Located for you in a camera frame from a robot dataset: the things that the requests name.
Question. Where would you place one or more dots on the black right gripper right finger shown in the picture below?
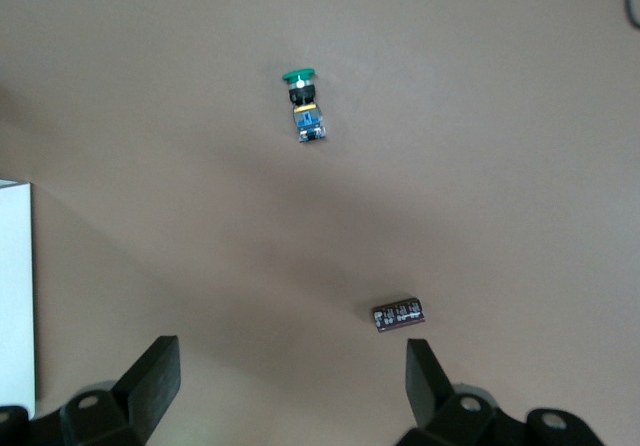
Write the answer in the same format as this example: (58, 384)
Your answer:
(435, 406)

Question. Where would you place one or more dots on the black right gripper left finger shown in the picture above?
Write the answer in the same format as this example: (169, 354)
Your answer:
(150, 381)

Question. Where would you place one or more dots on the green push button switch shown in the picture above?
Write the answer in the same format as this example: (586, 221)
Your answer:
(306, 116)

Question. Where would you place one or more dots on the white drawer cabinet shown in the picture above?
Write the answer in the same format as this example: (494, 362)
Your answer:
(15, 291)

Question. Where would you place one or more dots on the black cylindrical capacitor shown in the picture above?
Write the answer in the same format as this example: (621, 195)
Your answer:
(399, 317)

